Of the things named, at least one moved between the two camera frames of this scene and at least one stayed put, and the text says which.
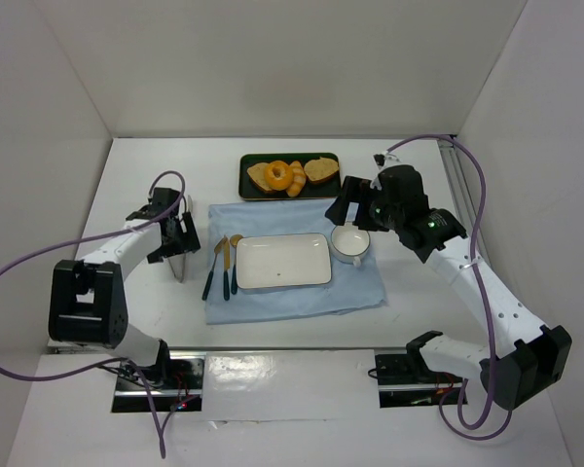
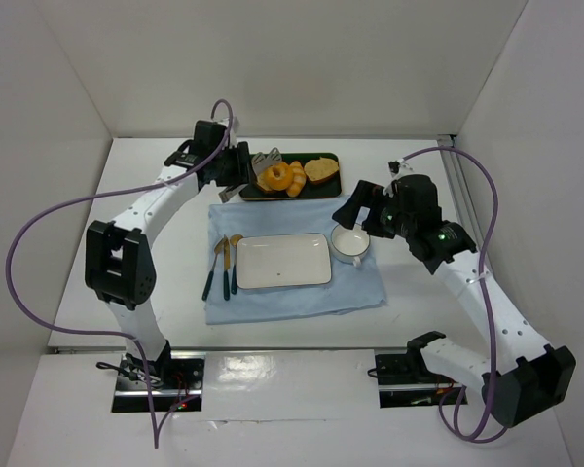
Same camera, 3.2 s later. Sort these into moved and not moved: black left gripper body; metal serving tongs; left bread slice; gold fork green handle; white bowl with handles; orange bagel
Moved: metal serving tongs; black left gripper body
Not moved: left bread slice; gold fork green handle; white bowl with handles; orange bagel
